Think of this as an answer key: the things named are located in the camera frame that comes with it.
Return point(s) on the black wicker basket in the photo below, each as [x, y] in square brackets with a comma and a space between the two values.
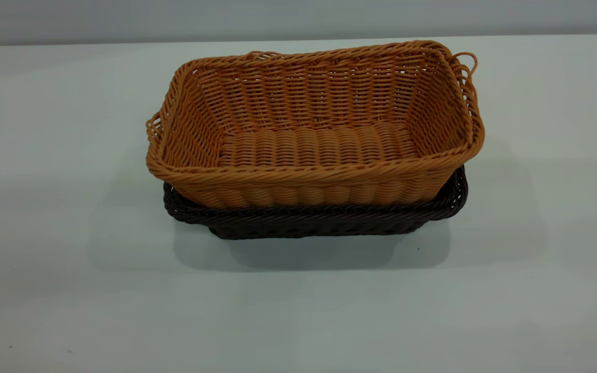
[319, 220]

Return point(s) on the orange wicker basket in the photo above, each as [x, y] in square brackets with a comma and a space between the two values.
[319, 129]

